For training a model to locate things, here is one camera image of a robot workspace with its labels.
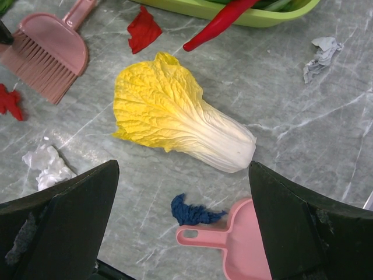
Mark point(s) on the red chili pepper toy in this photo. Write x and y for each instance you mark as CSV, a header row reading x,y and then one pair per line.
x,y
222,21

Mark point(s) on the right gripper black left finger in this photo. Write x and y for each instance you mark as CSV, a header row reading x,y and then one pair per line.
x,y
56,233

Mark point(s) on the white crumpled paper scrap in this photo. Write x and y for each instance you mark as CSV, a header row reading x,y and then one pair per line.
x,y
52,167

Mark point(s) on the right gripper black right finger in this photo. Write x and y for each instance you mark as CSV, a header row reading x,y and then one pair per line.
x,y
307,235

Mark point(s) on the red paper scrap centre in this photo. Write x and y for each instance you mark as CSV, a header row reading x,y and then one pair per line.
x,y
9,101

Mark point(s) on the pink hand brush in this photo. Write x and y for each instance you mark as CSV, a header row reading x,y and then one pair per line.
x,y
47,53

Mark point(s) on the green plastic tray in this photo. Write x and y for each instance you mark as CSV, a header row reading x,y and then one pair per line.
x,y
251,18

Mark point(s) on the pink dustpan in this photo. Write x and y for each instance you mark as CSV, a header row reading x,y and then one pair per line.
x,y
243,253

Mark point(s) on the dark blue paper scrap right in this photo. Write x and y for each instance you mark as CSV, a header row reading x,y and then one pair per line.
x,y
192,215

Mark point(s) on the grey paper scrap right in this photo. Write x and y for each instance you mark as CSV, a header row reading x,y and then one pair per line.
x,y
326,47

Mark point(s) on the yellow napa cabbage toy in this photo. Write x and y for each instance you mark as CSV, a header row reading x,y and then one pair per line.
x,y
159,104

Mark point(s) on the red paper scrap near tray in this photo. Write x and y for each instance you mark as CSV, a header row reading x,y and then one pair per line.
x,y
143,30

